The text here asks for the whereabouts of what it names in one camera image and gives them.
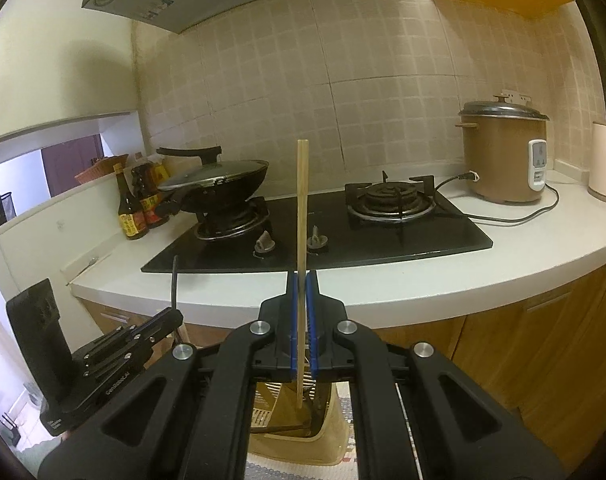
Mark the wooden chopstick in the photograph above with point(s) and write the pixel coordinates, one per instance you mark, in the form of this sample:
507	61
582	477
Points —
303	210

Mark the wicker basket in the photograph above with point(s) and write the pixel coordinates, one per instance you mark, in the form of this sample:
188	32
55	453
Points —
100	170

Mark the striped woven tablecloth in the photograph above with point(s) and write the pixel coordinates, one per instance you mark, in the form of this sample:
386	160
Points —
263	471

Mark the cream electric kettle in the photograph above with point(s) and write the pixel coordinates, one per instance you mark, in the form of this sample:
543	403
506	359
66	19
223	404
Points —
605	160

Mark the brown rice cooker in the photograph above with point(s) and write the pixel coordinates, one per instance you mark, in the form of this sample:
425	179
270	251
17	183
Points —
498	155

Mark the dark soy sauce bottle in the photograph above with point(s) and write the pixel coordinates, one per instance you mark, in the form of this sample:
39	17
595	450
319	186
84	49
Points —
130	215

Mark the black wok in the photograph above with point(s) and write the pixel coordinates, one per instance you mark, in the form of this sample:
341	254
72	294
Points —
233	190

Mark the beige plastic utensil holder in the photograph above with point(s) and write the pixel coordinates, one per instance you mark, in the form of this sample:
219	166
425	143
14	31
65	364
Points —
328	430

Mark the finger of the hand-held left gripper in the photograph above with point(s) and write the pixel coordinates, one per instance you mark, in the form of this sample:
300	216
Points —
153	325
128	360

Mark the maroon door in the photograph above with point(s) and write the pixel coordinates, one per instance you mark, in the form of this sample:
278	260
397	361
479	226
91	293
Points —
68	165

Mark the black glass gas stove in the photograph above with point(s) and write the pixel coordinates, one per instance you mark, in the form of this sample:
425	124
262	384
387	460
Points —
383	240

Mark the wooden base cabinets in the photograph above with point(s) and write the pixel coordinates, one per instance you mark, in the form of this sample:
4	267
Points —
533	340

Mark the yellow label sauce bottle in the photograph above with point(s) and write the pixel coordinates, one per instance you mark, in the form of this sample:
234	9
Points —
159	175

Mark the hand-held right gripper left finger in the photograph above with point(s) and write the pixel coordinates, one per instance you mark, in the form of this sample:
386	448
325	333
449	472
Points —
294	320

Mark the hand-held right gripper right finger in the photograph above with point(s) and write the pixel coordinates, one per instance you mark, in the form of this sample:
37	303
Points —
313	320

